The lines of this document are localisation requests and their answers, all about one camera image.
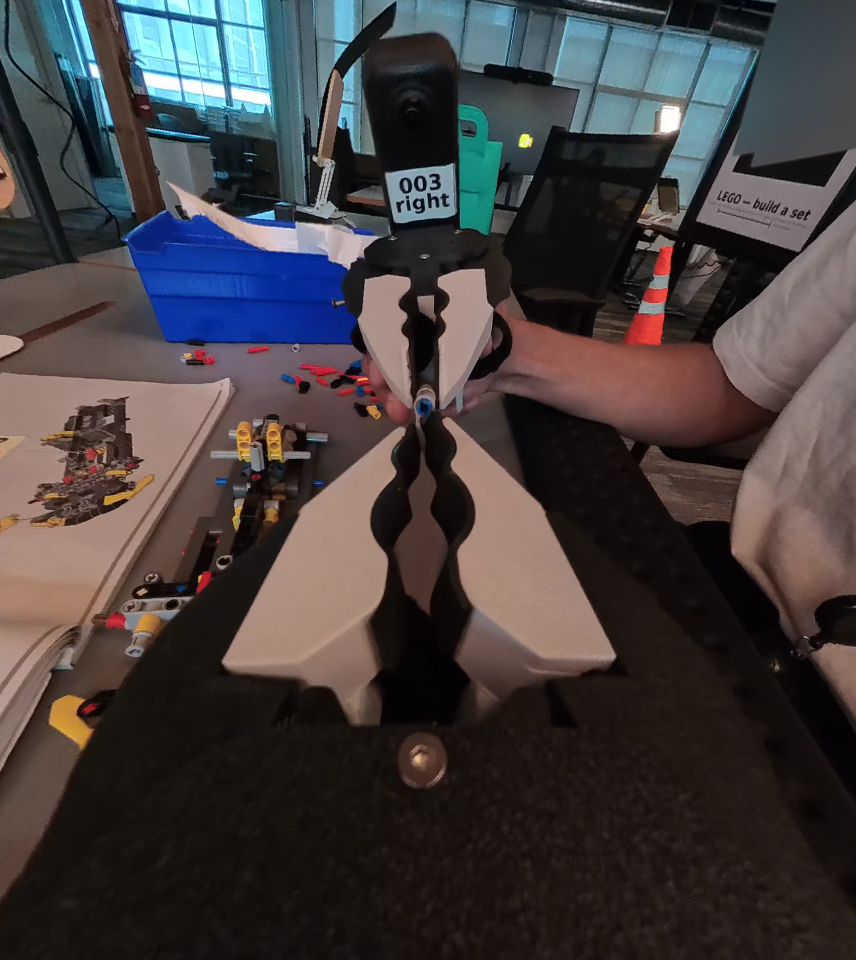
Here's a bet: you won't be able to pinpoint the blue plastic bin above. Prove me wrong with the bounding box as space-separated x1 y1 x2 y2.
124 210 377 346

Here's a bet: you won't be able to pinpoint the black and white marker sign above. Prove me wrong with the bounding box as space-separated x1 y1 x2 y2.
679 142 856 264

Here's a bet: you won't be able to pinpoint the open instruction booklet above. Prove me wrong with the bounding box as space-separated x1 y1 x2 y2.
0 372 234 864

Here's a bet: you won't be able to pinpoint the black mesh chair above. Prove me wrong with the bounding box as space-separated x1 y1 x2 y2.
503 127 680 335

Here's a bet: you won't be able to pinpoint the lego car chassis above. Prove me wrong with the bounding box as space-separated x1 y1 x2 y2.
49 412 332 751

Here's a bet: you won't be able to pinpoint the white paper sheets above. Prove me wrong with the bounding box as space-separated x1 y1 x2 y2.
165 180 377 267

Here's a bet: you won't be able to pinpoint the person's right hand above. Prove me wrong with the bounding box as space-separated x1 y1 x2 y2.
360 318 543 426

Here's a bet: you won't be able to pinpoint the pile of small lego pins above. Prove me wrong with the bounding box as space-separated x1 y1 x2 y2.
180 341 384 421

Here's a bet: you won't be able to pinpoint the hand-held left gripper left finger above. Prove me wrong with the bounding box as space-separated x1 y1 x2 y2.
220 427 429 726

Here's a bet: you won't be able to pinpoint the black dotted mat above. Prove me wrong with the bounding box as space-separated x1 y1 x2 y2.
506 397 856 960

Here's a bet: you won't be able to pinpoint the dark monitor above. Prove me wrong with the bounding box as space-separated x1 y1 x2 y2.
458 63 581 177

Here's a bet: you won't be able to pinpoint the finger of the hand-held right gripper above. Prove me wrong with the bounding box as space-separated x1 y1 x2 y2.
431 268 496 415
359 273 419 411

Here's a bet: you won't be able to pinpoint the wooden post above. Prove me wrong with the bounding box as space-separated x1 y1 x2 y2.
79 0 167 222

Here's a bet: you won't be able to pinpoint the teal carry case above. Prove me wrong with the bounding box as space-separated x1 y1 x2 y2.
458 105 504 234

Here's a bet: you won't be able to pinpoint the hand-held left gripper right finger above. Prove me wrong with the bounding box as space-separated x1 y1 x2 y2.
426 414 618 725

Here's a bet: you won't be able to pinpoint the orange traffic cone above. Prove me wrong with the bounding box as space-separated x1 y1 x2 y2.
623 246 675 346

